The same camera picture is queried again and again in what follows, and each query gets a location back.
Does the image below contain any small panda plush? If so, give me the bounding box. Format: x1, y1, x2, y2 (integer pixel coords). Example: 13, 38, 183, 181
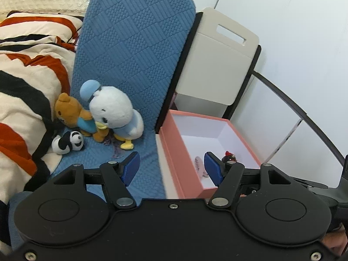
52, 130, 86, 155

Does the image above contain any blue quilted mat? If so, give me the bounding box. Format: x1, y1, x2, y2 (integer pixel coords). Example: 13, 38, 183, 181
8, 0, 197, 251

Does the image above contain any white duck plush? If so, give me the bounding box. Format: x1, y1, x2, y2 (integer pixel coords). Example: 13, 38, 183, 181
80, 80, 144, 150

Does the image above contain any person's right hand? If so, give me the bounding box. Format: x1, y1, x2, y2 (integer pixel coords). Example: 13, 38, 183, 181
321, 230, 346, 256

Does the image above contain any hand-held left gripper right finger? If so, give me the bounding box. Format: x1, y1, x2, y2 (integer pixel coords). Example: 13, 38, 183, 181
204, 152, 294, 210

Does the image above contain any pink cardboard box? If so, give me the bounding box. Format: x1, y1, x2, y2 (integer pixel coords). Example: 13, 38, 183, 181
158, 109, 262, 199

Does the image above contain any brown bear plush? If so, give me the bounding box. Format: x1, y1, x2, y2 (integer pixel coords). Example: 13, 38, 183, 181
54, 92, 109, 143

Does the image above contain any small pink trinket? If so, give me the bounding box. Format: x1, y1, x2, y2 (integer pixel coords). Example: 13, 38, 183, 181
194, 156, 211, 180

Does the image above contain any purple tassel strap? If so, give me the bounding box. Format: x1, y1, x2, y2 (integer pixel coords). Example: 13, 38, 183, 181
105, 132, 124, 159

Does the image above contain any small red black toy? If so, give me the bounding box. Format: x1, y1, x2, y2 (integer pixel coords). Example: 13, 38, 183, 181
221, 150, 236, 163

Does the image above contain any orange black striped blanket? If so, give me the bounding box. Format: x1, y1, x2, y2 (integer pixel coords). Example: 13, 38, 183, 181
0, 11, 85, 251

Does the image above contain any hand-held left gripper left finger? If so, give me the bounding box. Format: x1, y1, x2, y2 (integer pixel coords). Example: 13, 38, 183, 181
52, 152, 140, 210

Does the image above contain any black curved bar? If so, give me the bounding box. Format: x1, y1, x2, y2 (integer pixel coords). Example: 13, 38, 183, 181
251, 69, 348, 169

